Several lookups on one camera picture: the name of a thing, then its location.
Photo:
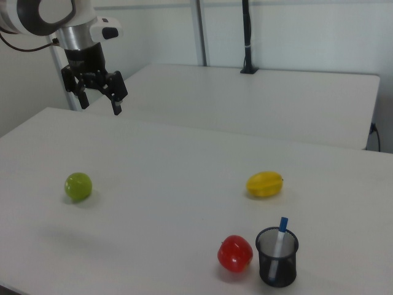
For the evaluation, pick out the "white side table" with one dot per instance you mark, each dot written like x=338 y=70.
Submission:
x=245 y=104

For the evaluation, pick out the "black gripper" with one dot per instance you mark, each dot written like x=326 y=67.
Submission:
x=86 y=60

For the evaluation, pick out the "black mesh pen cup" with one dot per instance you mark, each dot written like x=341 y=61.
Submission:
x=277 y=267

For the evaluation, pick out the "red toy apple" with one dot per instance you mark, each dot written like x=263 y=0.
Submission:
x=235 y=253

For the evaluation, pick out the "black pole with base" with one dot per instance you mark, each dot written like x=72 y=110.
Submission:
x=247 y=37

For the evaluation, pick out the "green toy apple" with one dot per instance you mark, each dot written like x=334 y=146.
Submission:
x=78 y=186

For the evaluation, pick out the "blue capped white marker pen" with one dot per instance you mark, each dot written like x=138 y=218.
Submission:
x=280 y=242

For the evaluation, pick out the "grey partition frame post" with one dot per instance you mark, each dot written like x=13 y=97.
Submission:
x=201 y=30

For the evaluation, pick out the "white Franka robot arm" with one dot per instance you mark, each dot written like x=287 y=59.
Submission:
x=27 y=15

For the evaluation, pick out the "yellow toy starfruit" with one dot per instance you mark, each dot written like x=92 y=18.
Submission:
x=264 y=184

